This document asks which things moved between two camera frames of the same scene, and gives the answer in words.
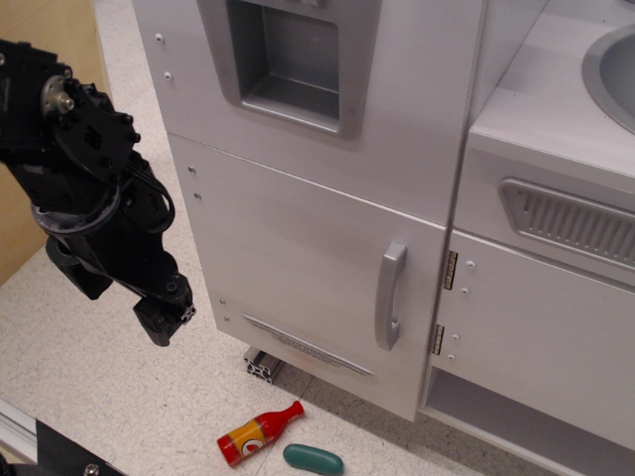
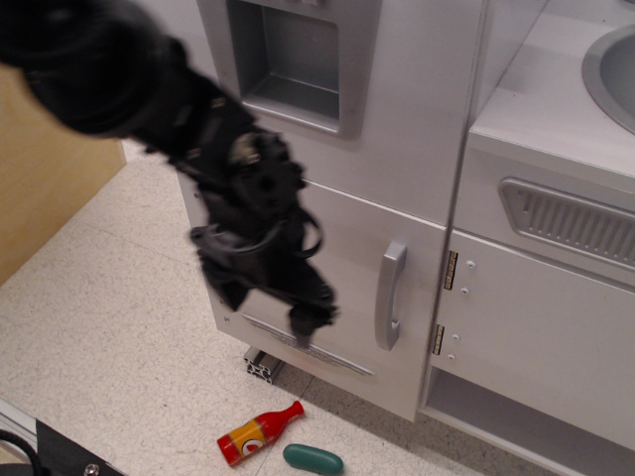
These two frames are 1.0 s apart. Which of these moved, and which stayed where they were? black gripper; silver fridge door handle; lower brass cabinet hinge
Moved: black gripper
Stayed: lower brass cabinet hinge; silver fridge door handle
